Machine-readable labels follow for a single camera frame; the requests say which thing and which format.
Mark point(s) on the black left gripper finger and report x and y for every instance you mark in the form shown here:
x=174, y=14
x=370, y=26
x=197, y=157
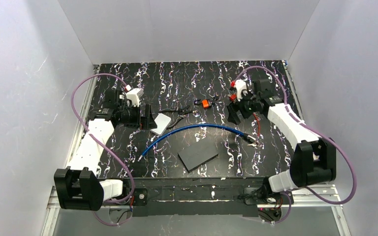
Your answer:
x=148, y=112
x=148, y=123

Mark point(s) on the blue cable lock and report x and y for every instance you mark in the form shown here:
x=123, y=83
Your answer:
x=199, y=131

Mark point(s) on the red cable lock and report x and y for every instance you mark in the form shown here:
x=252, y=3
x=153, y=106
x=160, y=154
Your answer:
x=258, y=128

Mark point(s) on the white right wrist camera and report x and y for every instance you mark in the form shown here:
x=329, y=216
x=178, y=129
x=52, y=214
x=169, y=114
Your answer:
x=240, y=90

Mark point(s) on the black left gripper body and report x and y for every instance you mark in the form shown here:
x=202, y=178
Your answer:
x=143, y=117

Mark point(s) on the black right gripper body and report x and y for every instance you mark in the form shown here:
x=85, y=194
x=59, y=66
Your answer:
x=236, y=110

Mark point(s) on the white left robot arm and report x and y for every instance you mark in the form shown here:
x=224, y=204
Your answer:
x=76, y=185

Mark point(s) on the orange black padlock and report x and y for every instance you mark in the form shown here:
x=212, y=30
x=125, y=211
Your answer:
x=205, y=103

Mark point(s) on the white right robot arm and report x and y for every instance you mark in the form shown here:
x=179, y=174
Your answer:
x=314, y=160

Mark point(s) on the white rectangular box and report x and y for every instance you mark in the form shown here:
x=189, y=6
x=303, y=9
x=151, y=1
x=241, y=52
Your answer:
x=162, y=121

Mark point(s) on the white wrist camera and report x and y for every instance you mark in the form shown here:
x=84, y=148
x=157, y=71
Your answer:
x=240, y=90
x=131, y=96

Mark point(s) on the black flat box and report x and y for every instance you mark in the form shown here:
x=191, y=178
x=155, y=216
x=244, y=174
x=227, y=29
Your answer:
x=197, y=154

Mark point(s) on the aluminium frame rail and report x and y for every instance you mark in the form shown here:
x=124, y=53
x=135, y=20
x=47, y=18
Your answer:
x=203, y=210

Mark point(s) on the small blue lock keys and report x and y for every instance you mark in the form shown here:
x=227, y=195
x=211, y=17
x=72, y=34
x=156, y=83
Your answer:
x=252, y=144

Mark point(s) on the black grey pliers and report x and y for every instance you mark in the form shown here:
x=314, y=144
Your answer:
x=182, y=113

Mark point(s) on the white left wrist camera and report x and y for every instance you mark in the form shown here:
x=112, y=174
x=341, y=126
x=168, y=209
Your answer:
x=131, y=96

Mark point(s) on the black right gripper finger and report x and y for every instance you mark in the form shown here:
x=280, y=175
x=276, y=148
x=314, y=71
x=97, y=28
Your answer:
x=242, y=108
x=233, y=114

